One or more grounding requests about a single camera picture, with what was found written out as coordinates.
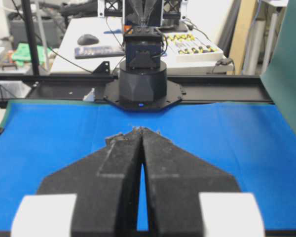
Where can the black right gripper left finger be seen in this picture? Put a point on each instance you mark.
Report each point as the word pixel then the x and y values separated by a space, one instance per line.
pixel 106 183

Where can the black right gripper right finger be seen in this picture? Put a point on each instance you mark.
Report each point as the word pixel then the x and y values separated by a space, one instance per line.
pixel 174 178

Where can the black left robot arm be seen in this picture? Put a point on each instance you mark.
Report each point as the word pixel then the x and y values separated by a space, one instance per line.
pixel 142 83

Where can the blue table mat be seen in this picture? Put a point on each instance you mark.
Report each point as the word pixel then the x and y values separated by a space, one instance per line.
pixel 253 142

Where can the blue flat box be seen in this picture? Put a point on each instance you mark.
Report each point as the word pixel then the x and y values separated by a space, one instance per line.
pixel 98 52

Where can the screwdriver set in white tray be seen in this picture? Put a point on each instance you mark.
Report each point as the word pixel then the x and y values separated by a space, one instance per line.
pixel 191 48

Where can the white background table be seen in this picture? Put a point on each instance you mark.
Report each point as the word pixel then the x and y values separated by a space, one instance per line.
pixel 109 32

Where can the black computer mouse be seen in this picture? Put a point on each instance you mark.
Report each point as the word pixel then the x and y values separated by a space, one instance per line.
pixel 87 39

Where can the green cloth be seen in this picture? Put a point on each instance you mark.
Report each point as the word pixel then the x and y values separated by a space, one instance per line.
pixel 22 54

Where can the black vertical pole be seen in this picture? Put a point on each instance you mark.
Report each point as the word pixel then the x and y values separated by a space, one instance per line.
pixel 31 35

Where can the black mounting rail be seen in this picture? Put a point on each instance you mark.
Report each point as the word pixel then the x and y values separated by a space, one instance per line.
pixel 196 89

